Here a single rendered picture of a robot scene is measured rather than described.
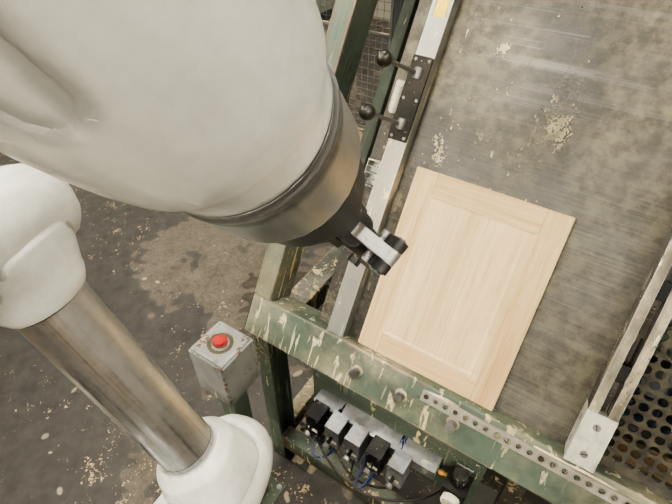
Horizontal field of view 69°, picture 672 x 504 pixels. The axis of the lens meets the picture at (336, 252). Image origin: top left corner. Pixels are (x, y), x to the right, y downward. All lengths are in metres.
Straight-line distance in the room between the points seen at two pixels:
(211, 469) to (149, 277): 2.10
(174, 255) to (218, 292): 0.43
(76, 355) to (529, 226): 0.91
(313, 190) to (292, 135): 0.05
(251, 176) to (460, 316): 1.09
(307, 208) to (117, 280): 2.80
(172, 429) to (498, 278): 0.76
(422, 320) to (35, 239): 0.88
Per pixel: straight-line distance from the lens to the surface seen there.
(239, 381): 1.37
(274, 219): 0.21
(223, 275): 2.83
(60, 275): 0.70
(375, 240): 0.30
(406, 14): 1.40
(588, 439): 1.21
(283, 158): 0.16
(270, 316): 1.43
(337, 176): 0.22
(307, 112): 0.16
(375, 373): 1.31
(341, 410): 1.40
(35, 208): 0.69
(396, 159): 1.23
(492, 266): 1.19
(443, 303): 1.23
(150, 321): 2.71
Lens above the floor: 1.95
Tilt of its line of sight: 42 degrees down
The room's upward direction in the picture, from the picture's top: straight up
